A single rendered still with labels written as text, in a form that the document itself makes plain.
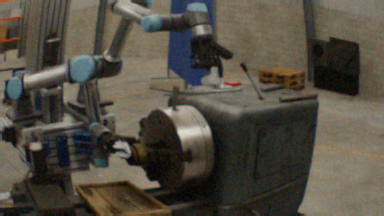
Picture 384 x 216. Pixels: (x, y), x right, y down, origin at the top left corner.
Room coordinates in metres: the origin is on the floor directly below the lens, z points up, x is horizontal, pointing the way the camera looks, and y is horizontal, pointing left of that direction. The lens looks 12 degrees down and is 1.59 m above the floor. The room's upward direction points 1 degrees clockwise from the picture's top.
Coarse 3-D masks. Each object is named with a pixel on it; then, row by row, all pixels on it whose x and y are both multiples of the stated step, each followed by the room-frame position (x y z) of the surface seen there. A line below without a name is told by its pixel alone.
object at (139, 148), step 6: (138, 144) 1.57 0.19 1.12; (132, 150) 1.53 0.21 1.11; (138, 150) 1.54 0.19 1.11; (144, 150) 1.55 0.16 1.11; (132, 156) 1.52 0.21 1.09; (138, 156) 1.53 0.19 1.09; (144, 156) 1.54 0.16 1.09; (132, 162) 1.52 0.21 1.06; (138, 162) 1.54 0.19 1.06; (144, 162) 1.54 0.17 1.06
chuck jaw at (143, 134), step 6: (150, 114) 1.70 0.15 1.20; (144, 120) 1.66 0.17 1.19; (150, 120) 1.67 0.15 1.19; (144, 126) 1.65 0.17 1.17; (150, 126) 1.66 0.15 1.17; (138, 132) 1.65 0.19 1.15; (144, 132) 1.63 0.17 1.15; (150, 132) 1.64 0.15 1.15; (156, 132) 1.65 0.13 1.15; (138, 138) 1.61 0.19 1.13; (144, 138) 1.61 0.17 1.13; (150, 138) 1.62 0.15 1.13; (156, 138) 1.64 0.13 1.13; (144, 144) 1.60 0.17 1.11; (150, 144) 1.62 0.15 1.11; (156, 144) 1.64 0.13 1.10
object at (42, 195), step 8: (56, 184) 1.37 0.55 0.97; (32, 192) 1.24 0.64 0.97; (40, 192) 1.25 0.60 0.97; (48, 192) 1.27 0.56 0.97; (56, 192) 1.29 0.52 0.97; (40, 200) 1.18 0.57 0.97; (48, 200) 1.19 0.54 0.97; (56, 200) 1.21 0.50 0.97; (64, 200) 1.23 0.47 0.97; (40, 208) 1.11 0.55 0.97; (48, 208) 1.12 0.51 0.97; (56, 208) 1.14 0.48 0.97; (64, 208) 1.17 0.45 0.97; (72, 208) 1.19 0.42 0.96
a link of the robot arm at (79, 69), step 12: (72, 60) 1.70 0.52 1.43; (84, 60) 1.68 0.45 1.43; (48, 72) 1.68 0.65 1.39; (60, 72) 1.68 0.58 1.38; (72, 72) 1.66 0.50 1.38; (84, 72) 1.68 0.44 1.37; (12, 84) 1.61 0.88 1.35; (24, 84) 1.63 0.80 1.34; (36, 84) 1.66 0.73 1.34; (48, 84) 1.68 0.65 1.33; (12, 96) 1.61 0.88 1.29; (24, 96) 1.66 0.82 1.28
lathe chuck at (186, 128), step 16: (160, 112) 1.63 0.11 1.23; (176, 112) 1.61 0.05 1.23; (160, 128) 1.63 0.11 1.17; (176, 128) 1.54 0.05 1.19; (192, 128) 1.56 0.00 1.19; (176, 144) 1.54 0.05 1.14; (192, 144) 1.53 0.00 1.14; (192, 160) 1.51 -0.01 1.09; (160, 176) 1.64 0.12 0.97; (176, 176) 1.54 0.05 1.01; (192, 176) 1.53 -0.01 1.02
